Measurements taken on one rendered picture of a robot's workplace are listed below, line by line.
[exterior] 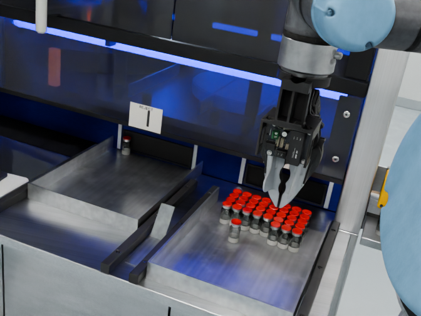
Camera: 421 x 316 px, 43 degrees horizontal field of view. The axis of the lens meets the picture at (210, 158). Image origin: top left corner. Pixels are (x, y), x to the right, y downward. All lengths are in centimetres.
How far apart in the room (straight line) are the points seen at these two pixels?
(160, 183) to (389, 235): 103
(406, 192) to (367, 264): 259
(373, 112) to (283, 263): 35
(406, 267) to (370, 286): 245
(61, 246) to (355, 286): 186
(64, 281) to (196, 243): 66
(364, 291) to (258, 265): 165
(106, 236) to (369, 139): 56
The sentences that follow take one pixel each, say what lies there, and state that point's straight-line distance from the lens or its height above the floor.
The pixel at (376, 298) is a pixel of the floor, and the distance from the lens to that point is 265.
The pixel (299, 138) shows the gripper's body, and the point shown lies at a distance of 71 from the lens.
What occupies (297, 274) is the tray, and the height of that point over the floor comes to 88.
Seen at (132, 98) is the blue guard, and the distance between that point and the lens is 129.
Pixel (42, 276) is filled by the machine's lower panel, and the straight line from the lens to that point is 169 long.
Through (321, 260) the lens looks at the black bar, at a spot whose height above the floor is 90.
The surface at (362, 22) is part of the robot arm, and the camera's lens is 58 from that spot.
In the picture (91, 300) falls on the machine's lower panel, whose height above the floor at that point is 44.
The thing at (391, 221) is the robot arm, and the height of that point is 133.
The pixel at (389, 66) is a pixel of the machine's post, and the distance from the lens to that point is 111.
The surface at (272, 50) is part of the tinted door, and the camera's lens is 115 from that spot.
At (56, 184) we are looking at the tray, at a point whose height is 88.
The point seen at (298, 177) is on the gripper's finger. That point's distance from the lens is 79.
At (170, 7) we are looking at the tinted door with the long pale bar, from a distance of 122.
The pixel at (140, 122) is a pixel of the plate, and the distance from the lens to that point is 129.
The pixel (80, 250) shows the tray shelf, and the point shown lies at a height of 88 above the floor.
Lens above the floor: 146
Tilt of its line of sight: 23 degrees down
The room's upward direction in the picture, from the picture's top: 8 degrees clockwise
